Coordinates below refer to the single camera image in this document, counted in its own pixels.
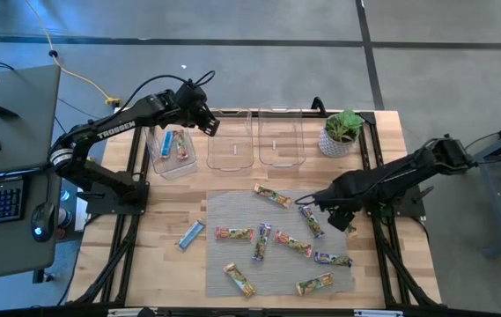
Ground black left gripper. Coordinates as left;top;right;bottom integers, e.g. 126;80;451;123
173;82;222;137

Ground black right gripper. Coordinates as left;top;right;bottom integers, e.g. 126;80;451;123
313;173;368;233

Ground red green granola bar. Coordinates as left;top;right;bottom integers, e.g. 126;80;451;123
273;230;314;259
173;129;189;161
214;225;254;242

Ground clear plastic bin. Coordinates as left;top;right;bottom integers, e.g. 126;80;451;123
145;122;199;181
205;107;255;173
257;106;307;168

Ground orange green granola bar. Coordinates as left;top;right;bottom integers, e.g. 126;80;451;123
223;262;258;299
253;182;293;209
295;272;335;297

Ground green plant in white pot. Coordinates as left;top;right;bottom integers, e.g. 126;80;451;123
318;109;365;159

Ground grey woven placemat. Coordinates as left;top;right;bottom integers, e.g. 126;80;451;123
204;188;357;299

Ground white strip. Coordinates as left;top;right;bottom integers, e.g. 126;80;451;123
107;307;158;317
353;309;405;317

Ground white adapter box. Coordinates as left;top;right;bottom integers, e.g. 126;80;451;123
73;197;91;232

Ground round blue white container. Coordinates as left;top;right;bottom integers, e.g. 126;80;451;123
58;206;74;230

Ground black computer mouse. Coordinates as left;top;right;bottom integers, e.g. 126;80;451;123
30;201;56;243

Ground black bar piece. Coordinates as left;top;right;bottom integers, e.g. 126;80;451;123
0;102;20;122

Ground black desk foot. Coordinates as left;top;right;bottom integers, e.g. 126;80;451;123
32;269;55;285

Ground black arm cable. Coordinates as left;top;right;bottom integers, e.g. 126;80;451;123
117;69;217;122

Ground yellow cable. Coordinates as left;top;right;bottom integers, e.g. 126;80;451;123
25;0;122;109

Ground black frame clamp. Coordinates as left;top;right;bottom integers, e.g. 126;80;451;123
310;96;328;116

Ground black floor cable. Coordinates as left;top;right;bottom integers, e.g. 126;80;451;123
57;97;104;122

